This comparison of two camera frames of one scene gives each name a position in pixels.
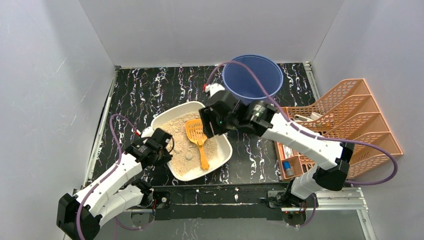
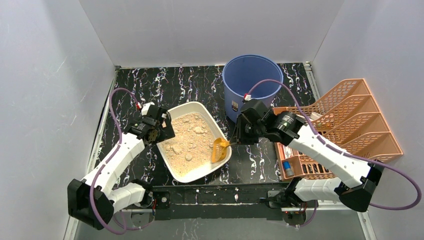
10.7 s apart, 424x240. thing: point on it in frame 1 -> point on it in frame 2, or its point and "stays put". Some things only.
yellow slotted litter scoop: [196, 129] -> [219, 149]
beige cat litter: [185, 157] stays put
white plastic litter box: [193, 153] stays put
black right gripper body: [208, 121] -> [243, 131]
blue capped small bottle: [289, 171] stays put
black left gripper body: [164, 139] -> [164, 126]
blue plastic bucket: [241, 83] stays put
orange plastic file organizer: [349, 115] stays put
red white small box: [288, 151] stays put
